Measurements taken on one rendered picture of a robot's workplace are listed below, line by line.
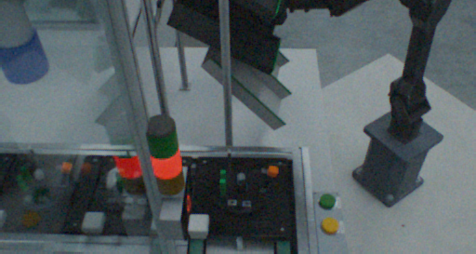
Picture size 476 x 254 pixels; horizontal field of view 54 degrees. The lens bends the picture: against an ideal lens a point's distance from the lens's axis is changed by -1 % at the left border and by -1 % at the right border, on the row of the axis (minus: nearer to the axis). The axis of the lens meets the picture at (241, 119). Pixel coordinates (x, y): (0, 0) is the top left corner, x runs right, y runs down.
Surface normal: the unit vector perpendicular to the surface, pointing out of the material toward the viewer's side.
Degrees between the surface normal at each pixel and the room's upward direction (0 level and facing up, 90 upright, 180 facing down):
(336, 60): 0
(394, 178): 90
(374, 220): 0
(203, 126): 0
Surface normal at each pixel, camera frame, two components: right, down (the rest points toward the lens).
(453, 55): -0.01, -0.70
